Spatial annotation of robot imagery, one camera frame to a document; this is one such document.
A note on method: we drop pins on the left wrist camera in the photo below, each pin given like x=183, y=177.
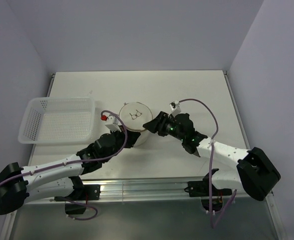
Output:
x=112, y=123

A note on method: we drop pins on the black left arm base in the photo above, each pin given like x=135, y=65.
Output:
x=78, y=200

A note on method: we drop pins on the aluminium mounting rail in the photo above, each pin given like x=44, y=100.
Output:
x=119, y=190

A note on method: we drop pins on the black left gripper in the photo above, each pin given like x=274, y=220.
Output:
x=131, y=138

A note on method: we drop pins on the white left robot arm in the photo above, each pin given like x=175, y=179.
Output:
x=83, y=162

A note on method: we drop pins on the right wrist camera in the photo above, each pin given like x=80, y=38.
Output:
x=175, y=108

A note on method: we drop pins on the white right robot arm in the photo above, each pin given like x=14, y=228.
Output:
x=250, y=169

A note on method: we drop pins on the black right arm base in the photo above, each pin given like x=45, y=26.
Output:
x=201, y=189

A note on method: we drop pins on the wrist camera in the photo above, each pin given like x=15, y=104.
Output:
x=112, y=123
x=175, y=108

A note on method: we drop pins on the white plastic laundry basket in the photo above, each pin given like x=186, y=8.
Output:
x=57, y=120

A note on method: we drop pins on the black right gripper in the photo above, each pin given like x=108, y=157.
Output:
x=159, y=123

